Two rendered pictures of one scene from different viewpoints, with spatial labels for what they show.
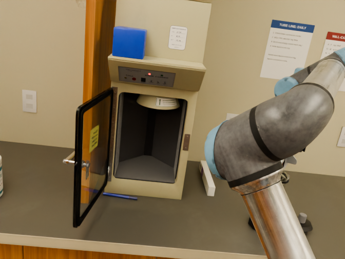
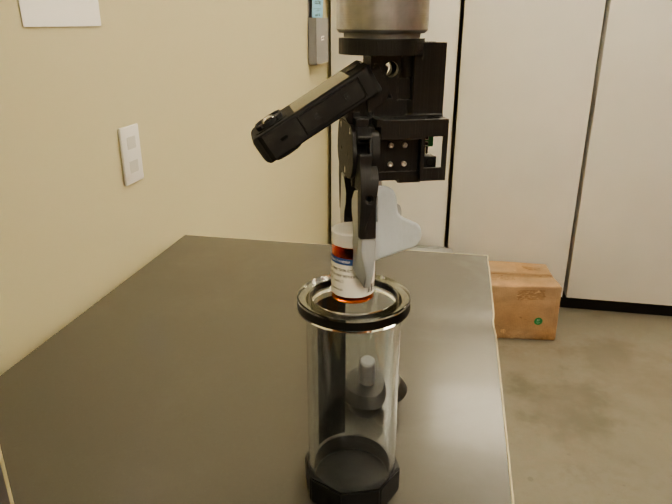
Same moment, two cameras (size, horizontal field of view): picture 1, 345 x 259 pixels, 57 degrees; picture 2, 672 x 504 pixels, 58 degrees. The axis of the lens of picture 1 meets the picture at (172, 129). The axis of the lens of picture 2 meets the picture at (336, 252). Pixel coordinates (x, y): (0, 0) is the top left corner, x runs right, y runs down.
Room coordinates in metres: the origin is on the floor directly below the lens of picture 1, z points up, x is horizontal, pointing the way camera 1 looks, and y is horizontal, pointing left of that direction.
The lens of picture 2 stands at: (0.94, 0.12, 1.41)
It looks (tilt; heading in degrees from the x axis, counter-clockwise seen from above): 21 degrees down; 285
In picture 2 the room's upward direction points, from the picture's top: straight up
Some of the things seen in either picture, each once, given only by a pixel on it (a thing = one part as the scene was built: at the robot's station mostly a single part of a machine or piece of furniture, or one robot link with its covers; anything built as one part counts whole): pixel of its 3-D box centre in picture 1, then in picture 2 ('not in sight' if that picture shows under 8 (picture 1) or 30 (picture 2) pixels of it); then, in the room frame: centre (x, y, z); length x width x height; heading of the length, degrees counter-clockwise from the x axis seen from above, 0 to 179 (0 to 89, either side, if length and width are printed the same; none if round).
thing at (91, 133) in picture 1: (94, 153); not in sight; (0.98, 0.25, 1.19); 0.30 x 0.01 x 0.40; 175
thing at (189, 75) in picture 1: (156, 74); not in sight; (1.10, 0.08, 1.46); 0.32 x 0.12 x 0.10; 94
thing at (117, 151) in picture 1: (150, 129); not in sight; (1.28, 0.09, 1.19); 0.26 x 0.24 x 0.35; 94
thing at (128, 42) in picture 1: (130, 42); not in sight; (1.09, 0.18, 1.56); 0.10 x 0.10 x 0.09; 4
